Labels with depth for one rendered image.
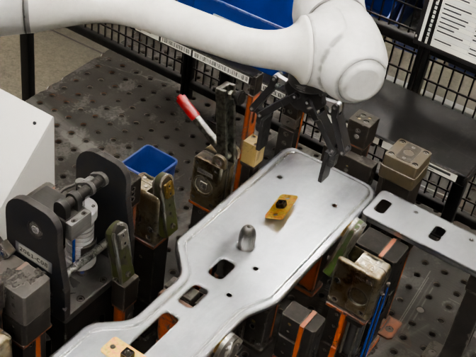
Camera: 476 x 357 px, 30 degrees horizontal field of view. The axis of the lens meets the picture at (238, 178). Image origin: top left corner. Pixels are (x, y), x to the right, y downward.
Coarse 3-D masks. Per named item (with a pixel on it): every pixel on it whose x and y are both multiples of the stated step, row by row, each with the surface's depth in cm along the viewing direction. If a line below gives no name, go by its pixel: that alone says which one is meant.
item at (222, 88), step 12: (228, 84) 165; (216, 96) 165; (228, 96) 165; (240, 96) 163; (216, 108) 166; (228, 108) 168; (216, 120) 168; (228, 120) 170; (216, 132) 170; (228, 132) 171; (228, 144) 173
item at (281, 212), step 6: (282, 198) 174; (294, 198) 173; (276, 204) 171; (282, 204) 170; (288, 204) 171; (270, 210) 171; (276, 210) 170; (282, 210) 170; (288, 210) 170; (270, 216) 169; (276, 216) 168; (282, 216) 168
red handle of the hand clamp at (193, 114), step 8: (184, 96) 172; (184, 104) 172; (192, 104) 173; (192, 112) 172; (192, 120) 173; (200, 120) 173; (200, 128) 173; (208, 128) 173; (208, 136) 173; (216, 144) 173
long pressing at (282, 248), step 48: (240, 192) 175; (288, 192) 177; (336, 192) 179; (192, 240) 163; (288, 240) 166; (336, 240) 169; (240, 288) 155; (288, 288) 157; (96, 336) 143; (192, 336) 145
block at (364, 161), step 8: (352, 152) 190; (320, 160) 194; (344, 160) 190; (352, 160) 189; (360, 160) 188; (368, 160) 189; (336, 168) 192; (344, 168) 191; (352, 168) 190; (360, 168) 188; (368, 168) 187; (376, 168) 190; (360, 176) 190; (368, 176) 188; (368, 184) 190; (360, 216) 198; (328, 256) 206
